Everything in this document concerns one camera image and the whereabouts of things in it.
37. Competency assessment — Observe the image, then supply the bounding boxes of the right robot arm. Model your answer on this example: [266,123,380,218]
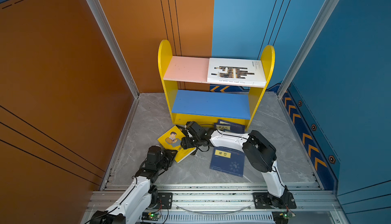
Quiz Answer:
[181,121,294,209]

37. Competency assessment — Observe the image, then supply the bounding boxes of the aluminium frame post right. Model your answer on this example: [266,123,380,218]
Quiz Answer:
[277,0,340,99]

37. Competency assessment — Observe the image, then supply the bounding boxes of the navy book near shelf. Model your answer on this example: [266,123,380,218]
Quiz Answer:
[214,122,245,133]

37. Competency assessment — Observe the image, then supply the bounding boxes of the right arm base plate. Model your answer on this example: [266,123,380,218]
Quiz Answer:
[253,192,297,209]

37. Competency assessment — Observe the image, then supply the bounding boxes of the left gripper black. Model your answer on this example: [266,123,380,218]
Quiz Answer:
[156,149,178,173]

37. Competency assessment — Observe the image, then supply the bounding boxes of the left green circuit board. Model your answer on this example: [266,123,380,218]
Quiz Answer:
[141,212,161,223]

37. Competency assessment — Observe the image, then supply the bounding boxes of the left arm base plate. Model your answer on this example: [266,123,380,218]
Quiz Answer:
[148,192,173,209]

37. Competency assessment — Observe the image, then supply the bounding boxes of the navy book rearmost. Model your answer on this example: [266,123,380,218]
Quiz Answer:
[217,119,244,127]

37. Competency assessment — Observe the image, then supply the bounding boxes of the yellow pink blue bookshelf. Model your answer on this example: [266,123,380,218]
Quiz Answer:
[157,40,276,128]

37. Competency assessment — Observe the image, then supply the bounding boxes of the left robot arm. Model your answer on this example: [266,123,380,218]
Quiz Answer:
[86,146,178,224]

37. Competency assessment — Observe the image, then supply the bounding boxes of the navy book lowest front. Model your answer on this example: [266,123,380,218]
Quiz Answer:
[210,147,245,177]

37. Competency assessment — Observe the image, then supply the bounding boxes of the right circuit board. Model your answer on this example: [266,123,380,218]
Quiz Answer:
[272,212,296,224]

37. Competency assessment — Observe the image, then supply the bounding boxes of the yellow cartoon cover book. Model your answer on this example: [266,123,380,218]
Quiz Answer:
[158,125,196,163]

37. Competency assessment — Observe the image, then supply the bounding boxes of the aluminium frame post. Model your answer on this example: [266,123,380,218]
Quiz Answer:
[76,0,140,98]
[277,0,340,99]

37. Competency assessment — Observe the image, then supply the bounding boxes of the aluminium frame post left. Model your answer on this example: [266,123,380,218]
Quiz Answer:
[76,0,140,98]

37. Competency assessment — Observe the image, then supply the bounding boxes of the white book brown pattern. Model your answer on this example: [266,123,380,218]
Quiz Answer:
[207,58,266,88]

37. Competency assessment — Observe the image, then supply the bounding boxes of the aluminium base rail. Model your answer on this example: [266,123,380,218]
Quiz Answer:
[80,182,349,224]

